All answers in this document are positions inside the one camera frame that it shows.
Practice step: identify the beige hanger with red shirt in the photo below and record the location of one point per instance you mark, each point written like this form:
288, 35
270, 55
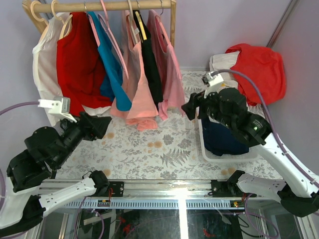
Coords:
66, 23

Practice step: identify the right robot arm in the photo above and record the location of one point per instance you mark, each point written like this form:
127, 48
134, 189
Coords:
254, 131

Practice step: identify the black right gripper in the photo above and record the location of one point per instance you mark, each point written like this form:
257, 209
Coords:
201, 105

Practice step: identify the white garment in basket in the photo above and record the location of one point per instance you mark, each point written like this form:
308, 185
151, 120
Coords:
223, 62

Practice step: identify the aluminium frame rail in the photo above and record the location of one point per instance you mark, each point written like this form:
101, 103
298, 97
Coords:
164, 189

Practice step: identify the white hanging t-shirt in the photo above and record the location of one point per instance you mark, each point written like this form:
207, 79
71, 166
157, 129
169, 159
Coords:
44, 61

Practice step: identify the navy blue folded garment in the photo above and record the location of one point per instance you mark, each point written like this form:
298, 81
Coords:
219, 140

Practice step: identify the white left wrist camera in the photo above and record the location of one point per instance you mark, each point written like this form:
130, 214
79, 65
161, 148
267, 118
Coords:
59, 107

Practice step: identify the salmon pink t-shirt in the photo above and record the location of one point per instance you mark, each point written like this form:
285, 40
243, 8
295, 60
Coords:
143, 110

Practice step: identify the white perforated plastic basket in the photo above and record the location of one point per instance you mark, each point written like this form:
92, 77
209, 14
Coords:
252, 155

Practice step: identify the blue hanging t-shirt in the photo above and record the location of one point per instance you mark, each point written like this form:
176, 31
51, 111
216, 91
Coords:
111, 87

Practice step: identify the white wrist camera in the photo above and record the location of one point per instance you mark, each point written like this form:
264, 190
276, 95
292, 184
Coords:
59, 107
213, 82

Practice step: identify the orange-red t-shirt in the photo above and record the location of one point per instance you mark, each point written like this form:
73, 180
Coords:
264, 67

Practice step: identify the yellow hanger with black shirt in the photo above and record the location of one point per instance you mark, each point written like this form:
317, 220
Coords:
138, 16

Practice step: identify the red hanging t-shirt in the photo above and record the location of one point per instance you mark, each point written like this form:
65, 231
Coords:
80, 70

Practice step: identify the pink hanging t-shirt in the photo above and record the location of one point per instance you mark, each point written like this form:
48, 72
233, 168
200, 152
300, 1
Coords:
169, 71

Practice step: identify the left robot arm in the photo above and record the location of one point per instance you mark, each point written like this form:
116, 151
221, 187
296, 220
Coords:
46, 151

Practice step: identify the black hanging t-shirt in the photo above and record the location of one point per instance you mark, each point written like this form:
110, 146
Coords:
150, 65

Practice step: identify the pink hanger with blue shirt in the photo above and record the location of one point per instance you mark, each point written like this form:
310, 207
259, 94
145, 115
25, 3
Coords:
91, 16

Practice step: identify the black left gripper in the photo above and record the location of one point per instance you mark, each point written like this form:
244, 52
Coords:
86, 127

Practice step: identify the wooden clothes rack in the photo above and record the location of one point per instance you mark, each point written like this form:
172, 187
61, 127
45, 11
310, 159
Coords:
110, 6

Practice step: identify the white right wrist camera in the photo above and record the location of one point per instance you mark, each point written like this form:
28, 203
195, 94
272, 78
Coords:
213, 82

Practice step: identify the grey slotted cable duct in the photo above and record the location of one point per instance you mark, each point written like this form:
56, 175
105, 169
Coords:
117, 203

